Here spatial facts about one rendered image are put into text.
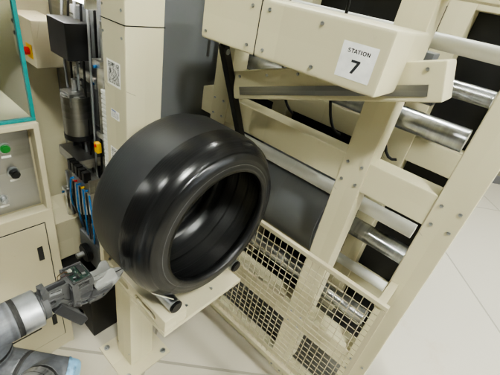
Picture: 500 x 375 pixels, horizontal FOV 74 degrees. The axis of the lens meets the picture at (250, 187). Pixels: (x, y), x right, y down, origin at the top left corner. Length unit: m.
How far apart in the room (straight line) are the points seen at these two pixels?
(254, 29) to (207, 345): 1.71
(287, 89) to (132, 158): 0.53
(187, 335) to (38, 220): 1.08
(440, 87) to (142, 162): 0.75
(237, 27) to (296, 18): 0.20
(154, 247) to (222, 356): 1.34
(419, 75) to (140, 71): 0.76
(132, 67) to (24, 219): 0.78
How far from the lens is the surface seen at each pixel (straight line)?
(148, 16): 1.08
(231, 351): 2.15
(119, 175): 0.92
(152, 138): 0.93
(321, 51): 0.90
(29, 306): 0.92
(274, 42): 0.98
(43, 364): 0.94
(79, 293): 0.95
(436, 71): 0.95
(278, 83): 1.14
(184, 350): 2.12
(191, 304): 1.28
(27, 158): 1.49
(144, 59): 1.09
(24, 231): 1.59
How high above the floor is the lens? 1.82
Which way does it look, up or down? 31 degrees down
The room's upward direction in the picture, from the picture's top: 12 degrees clockwise
